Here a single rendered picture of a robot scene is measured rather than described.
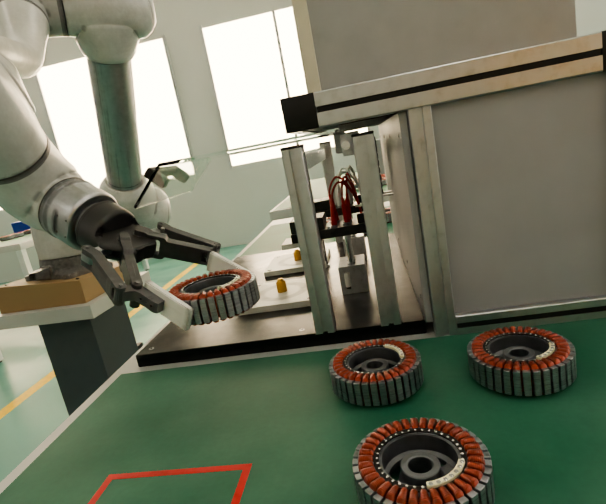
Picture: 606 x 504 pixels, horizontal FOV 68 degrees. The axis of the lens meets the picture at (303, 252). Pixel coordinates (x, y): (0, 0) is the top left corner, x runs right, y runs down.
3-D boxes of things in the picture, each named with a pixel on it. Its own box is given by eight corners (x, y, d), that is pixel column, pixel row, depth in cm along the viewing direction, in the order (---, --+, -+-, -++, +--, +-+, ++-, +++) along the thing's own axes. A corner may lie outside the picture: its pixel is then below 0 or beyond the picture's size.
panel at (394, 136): (425, 322, 66) (397, 112, 60) (393, 231, 130) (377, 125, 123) (433, 321, 66) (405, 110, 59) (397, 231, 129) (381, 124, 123)
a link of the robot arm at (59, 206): (38, 243, 63) (67, 262, 61) (39, 183, 58) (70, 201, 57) (94, 227, 70) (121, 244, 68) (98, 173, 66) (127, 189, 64)
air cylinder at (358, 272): (342, 295, 85) (337, 267, 84) (343, 282, 92) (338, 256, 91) (369, 291, 84) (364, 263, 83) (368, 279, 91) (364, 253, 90)
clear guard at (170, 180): (134, 209, 69) (123, 170, 68) (190, 191, 92) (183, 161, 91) (346, 171, 64) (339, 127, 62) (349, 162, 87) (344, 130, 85)
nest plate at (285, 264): (264, 277, 108) (263, 272, 107) (275, 260, 122) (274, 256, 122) (326, 268, 105) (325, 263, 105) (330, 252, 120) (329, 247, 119)
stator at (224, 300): (151, 326, 55) (143, 297, 54) (211, 292, 64) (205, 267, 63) (223, 331, 49) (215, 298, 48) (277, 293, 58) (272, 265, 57)
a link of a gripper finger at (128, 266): (130, 231, 59) (118, 231, 59) (144, 280, 51) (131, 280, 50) (127, 257, 61) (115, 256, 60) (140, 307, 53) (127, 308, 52)
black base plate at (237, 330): (138, 367, 75) (134, 355, 75) (238, 264, 137) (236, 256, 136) (427, 333, 68) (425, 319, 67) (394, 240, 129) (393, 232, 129)
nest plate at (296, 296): (238, 315, 84) (236, 309, 84) (255, 289, 99) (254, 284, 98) (317, 305, 82) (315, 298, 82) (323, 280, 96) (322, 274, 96)
